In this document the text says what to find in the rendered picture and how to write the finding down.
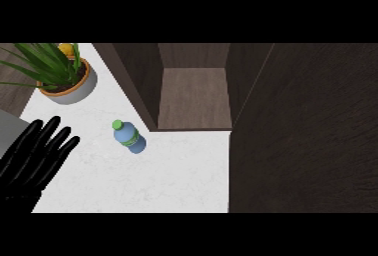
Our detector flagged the grey flat panel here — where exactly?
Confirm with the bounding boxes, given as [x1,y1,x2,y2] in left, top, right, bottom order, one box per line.
[0,109,32,158]

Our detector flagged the dark wooden cabinet door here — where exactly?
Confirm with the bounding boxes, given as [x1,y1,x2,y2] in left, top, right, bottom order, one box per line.
[227,43,378,214]

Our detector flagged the blue water bottle green cap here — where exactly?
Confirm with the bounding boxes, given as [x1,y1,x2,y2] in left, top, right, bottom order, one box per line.
[110,119,147,155]

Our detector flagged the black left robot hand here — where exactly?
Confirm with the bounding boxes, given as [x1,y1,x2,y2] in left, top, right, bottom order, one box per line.
[0,115,81,214]

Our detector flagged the green potted plant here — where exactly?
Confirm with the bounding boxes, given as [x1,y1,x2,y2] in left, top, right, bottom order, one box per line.
[0,43,99,106]

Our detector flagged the dark wooden cabinet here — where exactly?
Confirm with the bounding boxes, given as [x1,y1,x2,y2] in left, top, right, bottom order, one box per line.
[91,43,274,133]

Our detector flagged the yellow fruit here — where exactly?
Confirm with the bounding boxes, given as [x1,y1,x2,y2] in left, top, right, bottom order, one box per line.
[56,43,77,57]

